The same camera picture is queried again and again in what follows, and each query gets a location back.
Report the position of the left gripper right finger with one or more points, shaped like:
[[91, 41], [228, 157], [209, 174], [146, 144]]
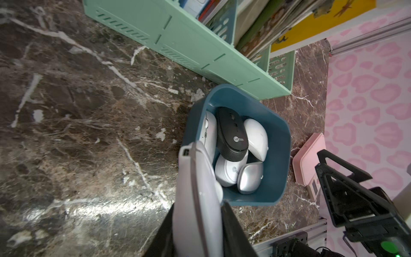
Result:
[[235, 242]]

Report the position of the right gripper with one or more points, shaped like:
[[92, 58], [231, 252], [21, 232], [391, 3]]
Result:
[[369, 216]]

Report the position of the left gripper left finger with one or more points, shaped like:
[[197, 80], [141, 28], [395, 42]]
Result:
[[162, 244]]

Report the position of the teal storage box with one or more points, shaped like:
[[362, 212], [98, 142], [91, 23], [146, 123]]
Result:
[[276, 165]]

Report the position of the silver grey mouse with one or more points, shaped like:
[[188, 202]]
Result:
[[250, 177]]

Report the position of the white rounded mouse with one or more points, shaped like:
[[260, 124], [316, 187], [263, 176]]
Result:
[[257, 139]]

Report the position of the black mouse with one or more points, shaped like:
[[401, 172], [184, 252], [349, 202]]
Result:
[[232, 140]]

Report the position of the pink calculator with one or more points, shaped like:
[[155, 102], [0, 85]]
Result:
[[314, 188]]

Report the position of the pink case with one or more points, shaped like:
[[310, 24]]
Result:
[[306, 159]]

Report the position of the green file organizer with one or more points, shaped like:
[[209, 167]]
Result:
[[168, 29]]

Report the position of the picture books stack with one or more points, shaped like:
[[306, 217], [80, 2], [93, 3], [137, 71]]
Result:
[[275, 20]]

